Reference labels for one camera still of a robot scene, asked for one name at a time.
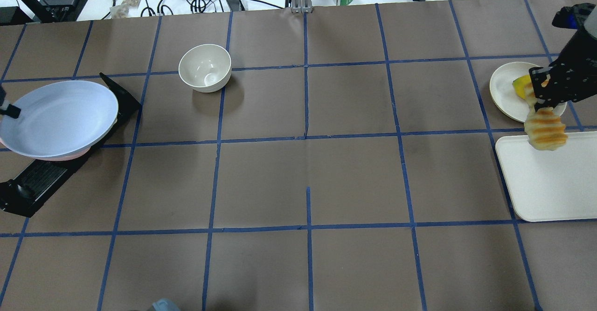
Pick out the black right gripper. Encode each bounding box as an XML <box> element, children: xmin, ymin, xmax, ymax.
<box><xmin>528</xmin><ymin>27</ymin><xmax>597</xmax><ymax>112</ymax></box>

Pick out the pink plate in rack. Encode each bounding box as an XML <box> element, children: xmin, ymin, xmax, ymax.
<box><xmin>30</xmin><ymin>145</ymin><xmax>91</xmax><ymax>161</ymax></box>

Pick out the black plate rack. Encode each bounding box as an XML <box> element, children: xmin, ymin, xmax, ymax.
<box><xmin>1</xmin><ymin>73</ymin><xmax>141</xmax><ymax>217</ymax></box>

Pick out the white ceramic bowl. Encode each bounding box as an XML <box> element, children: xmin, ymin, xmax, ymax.
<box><xmin>178</xmin><ymin>44</ymin><xmax>232</xmax><ymax>93</ymax></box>

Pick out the striped bread roll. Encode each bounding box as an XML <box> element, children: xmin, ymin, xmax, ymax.
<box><xmin>524</xmin><ymin>83</ymin><xmax>568</xmax><ymax>151</ymax></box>

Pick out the light blue plate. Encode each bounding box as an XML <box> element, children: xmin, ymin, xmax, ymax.
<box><xmin>0</xmin><ymin>80</ymin><xmax>119</xmax><ymax>160</ymax></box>

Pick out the black camera stand base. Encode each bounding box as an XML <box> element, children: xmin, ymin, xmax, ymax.
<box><xmin>20</xmin><ymin>0</ymin><xmax>89</xmax><ymax>23</ymax></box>

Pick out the round white plate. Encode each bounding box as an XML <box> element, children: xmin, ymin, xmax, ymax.
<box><xmin>489</xmin><ymin>62</ymin><xmax>568</xmax><ymax>123</ymax></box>

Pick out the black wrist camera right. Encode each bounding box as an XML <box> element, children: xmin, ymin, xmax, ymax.
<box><xmin>551</xmin><ymin>3</ymin><xmax>596</xmax><ymax>30</ymax></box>

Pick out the white rectangular tray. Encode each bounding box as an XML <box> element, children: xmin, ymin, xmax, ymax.
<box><xmin>495</xmin><ymin>131</ymin><xmax>597</xmax><ymax>222</ymax></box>

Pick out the yellow lemon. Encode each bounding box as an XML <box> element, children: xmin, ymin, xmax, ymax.
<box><xmin>512</xmin><ymin>75</ymin><xmax>535</xmax><ymax>101</ymax></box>

